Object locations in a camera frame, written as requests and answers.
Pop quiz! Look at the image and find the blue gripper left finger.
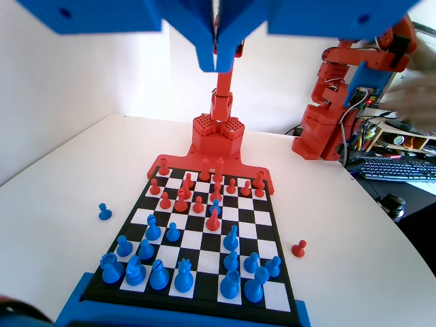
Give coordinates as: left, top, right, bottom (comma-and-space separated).
13, 0, 219, 74

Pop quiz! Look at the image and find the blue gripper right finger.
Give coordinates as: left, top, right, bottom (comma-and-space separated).
217, 0, 423, 74

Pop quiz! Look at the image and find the red robot arm with honeycomb base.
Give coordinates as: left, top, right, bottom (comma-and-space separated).
192, 37, 246, 159

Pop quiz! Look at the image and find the blue controller board case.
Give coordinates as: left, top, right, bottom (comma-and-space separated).
343, 63, 388, 109

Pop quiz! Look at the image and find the group of red chess pieces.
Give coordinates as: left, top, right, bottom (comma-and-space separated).
146, 153, 275, 196

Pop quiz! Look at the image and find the red queen chess piece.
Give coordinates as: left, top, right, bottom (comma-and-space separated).
198, 158, 211, 181

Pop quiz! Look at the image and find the red king chess piece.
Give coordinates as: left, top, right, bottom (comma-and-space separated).
212, 156, 225, 183

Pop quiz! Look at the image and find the black and white chess board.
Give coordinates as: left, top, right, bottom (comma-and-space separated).
80, 165, 302, 326

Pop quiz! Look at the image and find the blue knight chess piece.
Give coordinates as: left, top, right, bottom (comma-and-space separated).
125, 254, 147, 287
223, 224, 239, 251

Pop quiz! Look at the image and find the blue rook chess piece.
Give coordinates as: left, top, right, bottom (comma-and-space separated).
100, 252, 125, 285
219, 269, 241, 300

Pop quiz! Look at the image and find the blue queen chess piece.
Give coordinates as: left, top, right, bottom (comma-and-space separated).
174, 258, 195, 294

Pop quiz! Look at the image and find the person's bare hand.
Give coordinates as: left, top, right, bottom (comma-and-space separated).
377, 33, 436, 137

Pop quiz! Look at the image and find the wooden desk organiser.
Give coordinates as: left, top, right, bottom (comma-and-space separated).
354, 115, 436, 158

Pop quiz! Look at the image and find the black computer keyboard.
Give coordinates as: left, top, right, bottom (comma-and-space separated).
347, 155, 436, 182

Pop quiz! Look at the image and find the black round knob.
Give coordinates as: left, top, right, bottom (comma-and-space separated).
377, 192, 407, 221

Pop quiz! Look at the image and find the dark round blurred object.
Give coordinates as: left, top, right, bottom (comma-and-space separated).
0, 295, 55, 327

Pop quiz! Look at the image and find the red robot arm with wires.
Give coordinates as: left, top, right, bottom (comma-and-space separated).
292, 15, 418, 161

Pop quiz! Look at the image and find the white thin wire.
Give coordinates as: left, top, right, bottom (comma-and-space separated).
339, 102, 364, 166

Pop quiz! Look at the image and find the blue base plate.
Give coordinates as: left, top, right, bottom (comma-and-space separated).
54, 272, 313, 327

